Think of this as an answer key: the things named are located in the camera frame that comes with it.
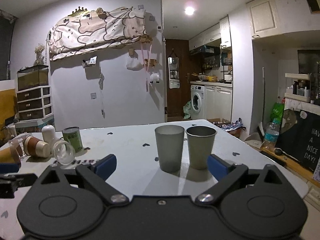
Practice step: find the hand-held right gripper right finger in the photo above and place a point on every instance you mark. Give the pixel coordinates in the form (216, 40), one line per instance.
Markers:
(217, 166)

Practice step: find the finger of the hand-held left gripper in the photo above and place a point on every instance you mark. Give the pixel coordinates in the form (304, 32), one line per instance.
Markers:
(17, 183)
(10, 167)

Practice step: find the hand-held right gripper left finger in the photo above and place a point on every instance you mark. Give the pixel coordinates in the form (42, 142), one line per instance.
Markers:
(106, 167)

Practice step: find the orange paper cup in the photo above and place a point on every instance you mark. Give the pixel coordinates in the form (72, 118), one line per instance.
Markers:
(7, 156)

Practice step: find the clear plastic cup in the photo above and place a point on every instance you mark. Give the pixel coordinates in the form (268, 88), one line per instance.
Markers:
(16, 150)

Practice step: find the dark metal cup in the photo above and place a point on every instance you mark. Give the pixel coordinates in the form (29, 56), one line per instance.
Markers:
(200, 147)

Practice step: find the brown cup with beige rim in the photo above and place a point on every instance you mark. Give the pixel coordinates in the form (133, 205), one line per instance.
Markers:
(36, 147)

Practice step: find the clear glass cup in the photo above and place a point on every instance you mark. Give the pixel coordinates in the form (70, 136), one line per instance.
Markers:
(62, 152)

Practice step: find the grey frosted cup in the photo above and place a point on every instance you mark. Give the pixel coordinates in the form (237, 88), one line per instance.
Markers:
(170, 150)

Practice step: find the cardboard box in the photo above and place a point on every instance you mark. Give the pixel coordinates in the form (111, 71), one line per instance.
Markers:
(222, 123)

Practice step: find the green tin can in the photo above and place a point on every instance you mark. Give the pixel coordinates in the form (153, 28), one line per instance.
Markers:
(73, 138)

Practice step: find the white round bottle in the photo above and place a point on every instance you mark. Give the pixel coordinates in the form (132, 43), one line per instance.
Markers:
(48, 133)

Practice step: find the clear water bottle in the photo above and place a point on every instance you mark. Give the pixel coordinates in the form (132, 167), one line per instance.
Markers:
(271, 133)

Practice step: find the green plastic bag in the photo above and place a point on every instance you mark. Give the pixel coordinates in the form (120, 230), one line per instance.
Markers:
(187, 110)

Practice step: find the white kitchen base cabinet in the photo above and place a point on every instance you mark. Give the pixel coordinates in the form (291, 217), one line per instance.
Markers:
(218, 100)

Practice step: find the white washing machine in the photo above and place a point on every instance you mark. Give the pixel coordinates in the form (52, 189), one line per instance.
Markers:
(198, 102)

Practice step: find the yellow board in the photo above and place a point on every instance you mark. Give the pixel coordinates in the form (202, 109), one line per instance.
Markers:
(7, 101)

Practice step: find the white drawer unit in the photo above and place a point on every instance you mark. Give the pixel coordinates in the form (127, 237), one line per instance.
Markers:
(35, 103)

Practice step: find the green shopping bag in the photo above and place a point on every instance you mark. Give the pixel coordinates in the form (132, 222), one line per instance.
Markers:
(277, 111)

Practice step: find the black chalkboard sign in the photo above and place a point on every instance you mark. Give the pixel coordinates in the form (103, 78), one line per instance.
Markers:
(300, 140)

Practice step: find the yellow cooking pot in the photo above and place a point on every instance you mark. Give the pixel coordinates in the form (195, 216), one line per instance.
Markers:
(212, 78)

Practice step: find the glass fish tank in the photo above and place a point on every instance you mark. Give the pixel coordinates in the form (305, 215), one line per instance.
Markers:
(32, 78)

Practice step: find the dark wooden door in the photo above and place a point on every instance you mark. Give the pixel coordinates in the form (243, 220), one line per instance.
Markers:
(178, 80)

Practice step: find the white plush sheep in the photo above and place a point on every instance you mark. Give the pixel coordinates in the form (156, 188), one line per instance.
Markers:
(155, 77)

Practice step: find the white hanging bag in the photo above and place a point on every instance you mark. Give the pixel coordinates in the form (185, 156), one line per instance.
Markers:
(134, 63)

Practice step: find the white storage rack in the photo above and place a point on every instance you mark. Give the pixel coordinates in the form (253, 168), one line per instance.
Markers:
(298, 87)

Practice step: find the dried flower bunch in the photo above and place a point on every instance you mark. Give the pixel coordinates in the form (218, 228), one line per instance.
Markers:
(39, 53)

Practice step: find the white kitchen upper cabinets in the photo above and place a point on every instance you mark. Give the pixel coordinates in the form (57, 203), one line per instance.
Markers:
(210, 36)

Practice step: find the printed bear cloth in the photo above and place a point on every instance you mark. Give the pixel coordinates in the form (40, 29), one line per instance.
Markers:
(97, 31)

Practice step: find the gold crown ornament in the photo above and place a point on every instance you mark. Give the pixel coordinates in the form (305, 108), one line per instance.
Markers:
(79, 12)

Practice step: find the round ceiling light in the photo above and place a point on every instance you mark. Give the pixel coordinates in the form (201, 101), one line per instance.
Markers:
(189, 10)

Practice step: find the hanging wall mirror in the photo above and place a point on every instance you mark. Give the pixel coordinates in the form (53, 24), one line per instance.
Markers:
(174, 73)

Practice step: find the white wall cabinet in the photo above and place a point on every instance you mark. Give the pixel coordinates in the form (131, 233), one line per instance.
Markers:
(265, 15)

